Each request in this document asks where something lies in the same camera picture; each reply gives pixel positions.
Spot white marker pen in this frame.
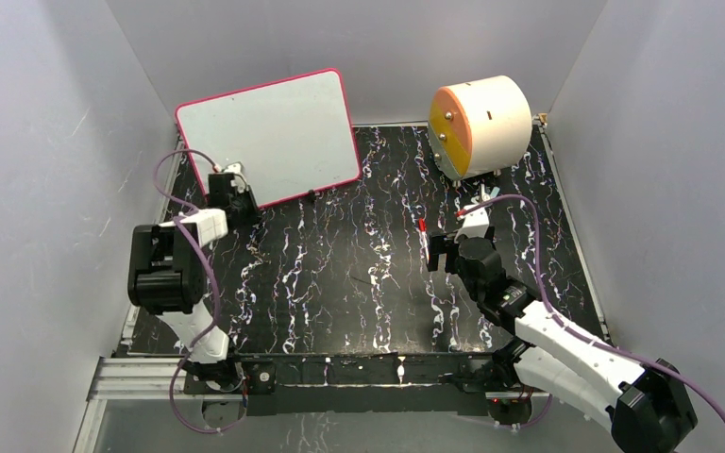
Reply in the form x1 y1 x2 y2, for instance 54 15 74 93
418 229 430 264

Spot pink framed whiteboard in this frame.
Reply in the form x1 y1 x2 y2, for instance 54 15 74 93
175 68 362 208

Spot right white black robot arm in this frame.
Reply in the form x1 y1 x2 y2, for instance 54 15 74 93
422 233 698 452

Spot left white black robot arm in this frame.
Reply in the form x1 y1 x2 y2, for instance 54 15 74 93
127 166 259 393

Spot small white clip object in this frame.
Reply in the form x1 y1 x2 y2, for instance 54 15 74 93
477 184 500 203

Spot cream cylinder with orange face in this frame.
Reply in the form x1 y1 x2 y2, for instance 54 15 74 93
428 75 532 181

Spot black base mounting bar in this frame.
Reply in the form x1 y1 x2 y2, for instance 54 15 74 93
180 351 535 419

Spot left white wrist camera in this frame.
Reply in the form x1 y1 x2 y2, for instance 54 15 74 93
223 162 245 181

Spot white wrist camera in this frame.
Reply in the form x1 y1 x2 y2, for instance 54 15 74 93
454 208 490 243
223 162 245 181

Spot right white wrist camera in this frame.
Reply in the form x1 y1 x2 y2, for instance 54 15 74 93
454 208 490 243

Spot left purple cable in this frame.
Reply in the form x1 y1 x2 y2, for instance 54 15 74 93
152 148 248 436

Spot purple cable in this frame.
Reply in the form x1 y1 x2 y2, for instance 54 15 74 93
152 148 248 436
456 193 725 453

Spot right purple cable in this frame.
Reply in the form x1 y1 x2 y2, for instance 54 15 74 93
456 193 725 453

